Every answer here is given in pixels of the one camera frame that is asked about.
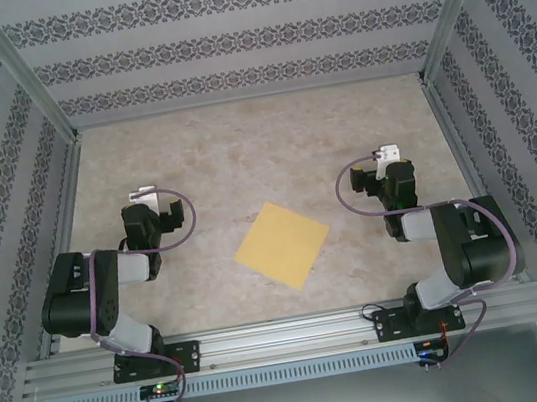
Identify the yellow square paper sheet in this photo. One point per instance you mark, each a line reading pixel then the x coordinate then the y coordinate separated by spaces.
pixel 283 247

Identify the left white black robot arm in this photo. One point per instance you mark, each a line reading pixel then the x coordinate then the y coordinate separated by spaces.
pixel 112 305

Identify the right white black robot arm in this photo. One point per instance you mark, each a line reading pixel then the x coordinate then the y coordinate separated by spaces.
pixel 484 255

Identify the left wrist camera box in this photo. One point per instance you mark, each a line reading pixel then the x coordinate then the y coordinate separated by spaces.
pixel 143 193

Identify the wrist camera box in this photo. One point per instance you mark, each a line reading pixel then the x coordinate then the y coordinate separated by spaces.
pixel 389 152
pixel 143 193

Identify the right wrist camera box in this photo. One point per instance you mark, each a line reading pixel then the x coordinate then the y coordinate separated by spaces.
pixel 389 152

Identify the aluminium side rail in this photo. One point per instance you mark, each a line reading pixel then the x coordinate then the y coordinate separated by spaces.
pixel 66 201
pixel 463 151

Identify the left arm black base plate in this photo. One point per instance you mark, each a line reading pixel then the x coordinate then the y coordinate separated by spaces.
pixel 190 354

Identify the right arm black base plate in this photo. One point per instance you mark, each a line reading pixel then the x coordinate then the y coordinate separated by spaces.
pixel 391 326

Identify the aluminium mounting rail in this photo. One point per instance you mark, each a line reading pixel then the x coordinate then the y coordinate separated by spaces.
pixel 289 337

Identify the aluminium frame post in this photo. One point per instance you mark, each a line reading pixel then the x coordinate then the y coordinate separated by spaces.
pixel 16 67
pixel 456 1

